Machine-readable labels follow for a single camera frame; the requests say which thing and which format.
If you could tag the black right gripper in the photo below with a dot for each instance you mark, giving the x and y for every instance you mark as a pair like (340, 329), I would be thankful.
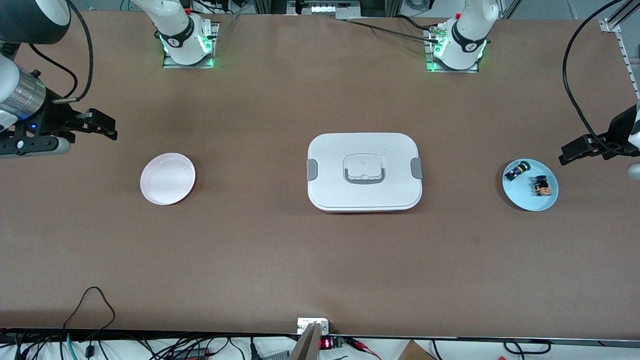
(51, 119)

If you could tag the red digit display module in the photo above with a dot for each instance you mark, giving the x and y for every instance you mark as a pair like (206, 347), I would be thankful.
(326, 343)

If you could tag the aluminium frame rail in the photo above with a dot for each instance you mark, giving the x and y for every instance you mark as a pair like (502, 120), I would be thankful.
(627, 55)

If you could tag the silver lit device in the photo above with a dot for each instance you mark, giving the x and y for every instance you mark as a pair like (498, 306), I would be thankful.
(330, 7)

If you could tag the light blue round plate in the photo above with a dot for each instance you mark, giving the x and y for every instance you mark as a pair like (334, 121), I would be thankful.
(530, 200)

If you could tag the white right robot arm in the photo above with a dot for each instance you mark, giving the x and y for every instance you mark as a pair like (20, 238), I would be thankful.
(177, 40)

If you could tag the red and black clip leads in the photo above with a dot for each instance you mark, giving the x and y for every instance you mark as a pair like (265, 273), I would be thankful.
(362, 347)

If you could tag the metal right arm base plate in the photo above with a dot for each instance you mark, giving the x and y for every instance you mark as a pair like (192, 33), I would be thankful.
(215, 45)

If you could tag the blue and green switch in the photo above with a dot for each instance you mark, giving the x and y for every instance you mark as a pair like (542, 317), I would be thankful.
(516, 171)

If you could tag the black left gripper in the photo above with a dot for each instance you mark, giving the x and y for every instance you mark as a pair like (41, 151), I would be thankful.
(618, 131)

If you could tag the brown cardboard piece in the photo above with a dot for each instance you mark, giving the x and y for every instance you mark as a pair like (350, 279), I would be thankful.
(415, 352)

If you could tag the orange and black switch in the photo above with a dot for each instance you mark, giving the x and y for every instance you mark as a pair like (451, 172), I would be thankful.
(541, 186)

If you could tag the small white box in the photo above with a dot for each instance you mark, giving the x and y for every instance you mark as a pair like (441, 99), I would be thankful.
(306, 324)

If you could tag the grey camera mount bar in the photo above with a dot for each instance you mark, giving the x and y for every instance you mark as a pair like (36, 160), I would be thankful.
(306, 347)

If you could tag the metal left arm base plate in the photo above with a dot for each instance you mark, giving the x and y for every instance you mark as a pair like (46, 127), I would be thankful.
(429, 62)

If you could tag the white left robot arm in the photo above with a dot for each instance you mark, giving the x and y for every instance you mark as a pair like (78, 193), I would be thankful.
(465, 42)

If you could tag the white lunch box grey clips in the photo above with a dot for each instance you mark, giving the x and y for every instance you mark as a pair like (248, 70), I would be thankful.
(365, 197)

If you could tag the pink round plate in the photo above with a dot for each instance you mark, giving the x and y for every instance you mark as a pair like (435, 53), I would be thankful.
(167, 179)

